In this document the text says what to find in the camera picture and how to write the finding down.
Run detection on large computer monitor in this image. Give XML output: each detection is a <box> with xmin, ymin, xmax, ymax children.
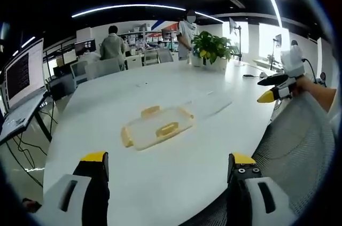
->
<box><xmin>2</xmin><ymin>37</ymin><xmax>46</xmax><ymax>111</ymax></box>

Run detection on person's right hand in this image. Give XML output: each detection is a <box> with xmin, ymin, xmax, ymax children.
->
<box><xmin>291</xmin><ymin>76</ymin><xmax>312</xmax><ymax>97</ymax></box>

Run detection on clear container with yellow buckles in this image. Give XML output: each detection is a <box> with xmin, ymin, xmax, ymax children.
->
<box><xmin>120</xmin><ymin>105</ymin><xmax>195</xmax><ymax>152</ymax></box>

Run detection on grey side desk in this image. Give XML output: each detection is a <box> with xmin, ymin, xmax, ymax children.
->
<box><xmin>0</xmin><ymin>91</ymin><xmax>53</xmax><ymax>145</ymax></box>

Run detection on black floor cables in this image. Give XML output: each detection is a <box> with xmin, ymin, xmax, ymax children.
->
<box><xmin>9</xmin><ymin>129</ymin><xmax>46</xmax><ymax>187</ymax></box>

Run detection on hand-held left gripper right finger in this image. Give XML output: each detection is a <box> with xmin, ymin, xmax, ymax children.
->
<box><xmin>227</xmin><ymin>152</ymin><xmax>297</xmax><ymax>226</ymax></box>

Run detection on clear plastic sheet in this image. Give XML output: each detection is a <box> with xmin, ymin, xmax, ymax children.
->
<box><xmin>183</xmin><ymin>94</ymin><xmax>234</xmax><ymax>118</ymax></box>

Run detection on small monitor on stand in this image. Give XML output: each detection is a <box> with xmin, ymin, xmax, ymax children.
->
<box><xmin>272</xmin><ymin>34</ymin><xmax>283</xmax><ymax>63</ymax></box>

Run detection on green potted plant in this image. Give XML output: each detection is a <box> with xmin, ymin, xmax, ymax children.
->
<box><xmin>191</xmin><ymin>30</ymin><xmax>239</xmax><ymax>71</ymax></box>

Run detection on small dark monitor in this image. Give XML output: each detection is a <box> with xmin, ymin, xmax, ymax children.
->
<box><xmin>74</xmin><ymin>38</ymin><xmax>96</xmax><ymax>57</ymax></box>

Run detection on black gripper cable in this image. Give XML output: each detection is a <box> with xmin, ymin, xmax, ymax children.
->
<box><xmin>301</xmin><ymin>58</ymin><xmax>319</xmax><ymax>84</ymax></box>

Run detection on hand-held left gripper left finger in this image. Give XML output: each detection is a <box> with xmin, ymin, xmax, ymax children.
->
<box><xmin>34</xmin><ymin>151</ymin><xmax>111</xmax><ymax>226</ymax></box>

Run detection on grey mesh office chair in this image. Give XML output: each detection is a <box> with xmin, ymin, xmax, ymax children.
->
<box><xmin>203</xmin><ymin>94</ymin><xmax>336</xmax><ymax>226</ymax></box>

